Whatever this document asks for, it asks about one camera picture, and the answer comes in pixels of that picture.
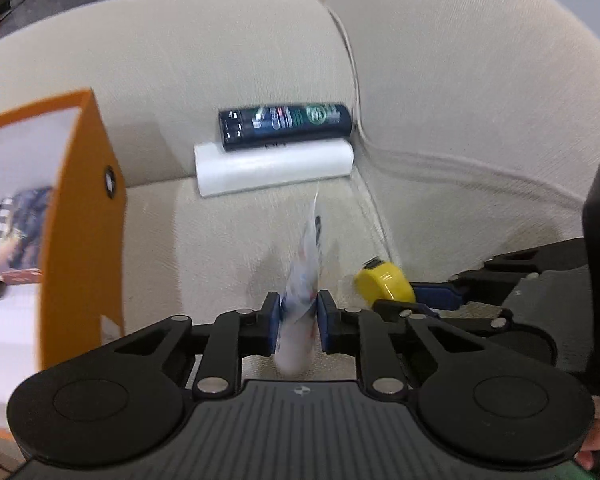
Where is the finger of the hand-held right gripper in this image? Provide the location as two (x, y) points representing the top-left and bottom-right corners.
(409, 239), (587, 312)
(373, 299), (516, 335)

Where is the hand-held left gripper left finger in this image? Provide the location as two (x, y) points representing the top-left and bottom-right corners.
(114, 289), (283, 400)

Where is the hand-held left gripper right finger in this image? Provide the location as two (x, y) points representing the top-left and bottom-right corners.
(315, 289), (484, 400)

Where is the yellow tape measure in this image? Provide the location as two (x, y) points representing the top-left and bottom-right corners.
(354, 258), (417, 307)

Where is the white plastic packet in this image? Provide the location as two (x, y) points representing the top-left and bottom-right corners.
(274, 186), (327, 377)

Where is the orange cardboard box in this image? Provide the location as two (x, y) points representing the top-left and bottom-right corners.
(0, 88), (129, 467)

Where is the white cylindrical roll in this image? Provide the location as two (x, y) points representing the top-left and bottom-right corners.
(193, 139), (356, 199)

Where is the black spray can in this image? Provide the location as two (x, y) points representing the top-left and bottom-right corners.
(217, 102), (354, 153)

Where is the beige fabric sofa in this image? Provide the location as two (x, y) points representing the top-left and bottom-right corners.
(0, 0), (600, 386)

